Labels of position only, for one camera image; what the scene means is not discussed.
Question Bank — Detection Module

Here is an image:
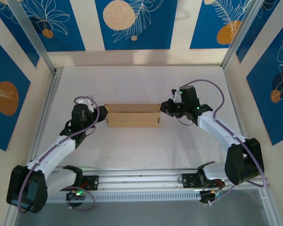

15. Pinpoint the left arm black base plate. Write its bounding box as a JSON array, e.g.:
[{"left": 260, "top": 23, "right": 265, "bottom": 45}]
[{"left": 61, "top": 175, "right": 100, "bottom": 191}]

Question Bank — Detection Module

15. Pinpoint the grey slotted cable duct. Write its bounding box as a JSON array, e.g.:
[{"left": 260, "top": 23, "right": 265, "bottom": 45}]
[{"left": 46, "top": 192, "right": 202, "bottom": 204}]

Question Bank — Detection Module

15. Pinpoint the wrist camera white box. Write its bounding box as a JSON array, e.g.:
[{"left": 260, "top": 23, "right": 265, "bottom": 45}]
[
  {"left": 171, "top": 86, "right": 182, "bottom": 104},
  {"left": 75, "top": 95, "right": 95, "bottom": 112}
]

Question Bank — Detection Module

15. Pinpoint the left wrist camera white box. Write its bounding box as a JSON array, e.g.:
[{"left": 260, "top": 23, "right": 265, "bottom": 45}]
[{"left": 75, "top": 95, "right": 95, "bottom": 112}]

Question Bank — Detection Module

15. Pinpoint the aluminium side rail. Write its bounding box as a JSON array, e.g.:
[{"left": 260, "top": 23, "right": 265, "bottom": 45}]
[
  {"left": 223, "top": 67, "right": 257, "bottom": 170},
  {"left": 25, "top": 68, "right": 63, "bottom": 175}
]

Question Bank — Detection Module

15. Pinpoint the brown cardboard paper box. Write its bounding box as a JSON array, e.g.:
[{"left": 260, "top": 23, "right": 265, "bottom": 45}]
[{"left": 104, "top": 103, "right": 161, "bottom": 128}]

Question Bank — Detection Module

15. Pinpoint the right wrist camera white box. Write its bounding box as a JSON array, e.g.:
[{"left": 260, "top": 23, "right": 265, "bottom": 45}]
[{"left": 171, "top": 86, "right": 182, "bottom": 104}]

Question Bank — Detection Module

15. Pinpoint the aluminium frame post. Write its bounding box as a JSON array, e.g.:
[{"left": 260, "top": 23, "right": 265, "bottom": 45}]
[
  {"left": 8, "top": 0, "right": 58, "bottom": 73},
  {"left": 221, "top": 0, "right": 280, "bottom": 69}
]

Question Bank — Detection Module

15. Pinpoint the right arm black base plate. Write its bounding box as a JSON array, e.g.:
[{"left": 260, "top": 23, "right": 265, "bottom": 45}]
[{"left": 182, "top": 173, "right": 226, "bottom": 189}]

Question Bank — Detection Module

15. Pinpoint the aluminium base rail beam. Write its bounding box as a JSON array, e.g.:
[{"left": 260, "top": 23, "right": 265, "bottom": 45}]
[{"left": 10, "top": 168, "right": 271, "bottom": 195}]

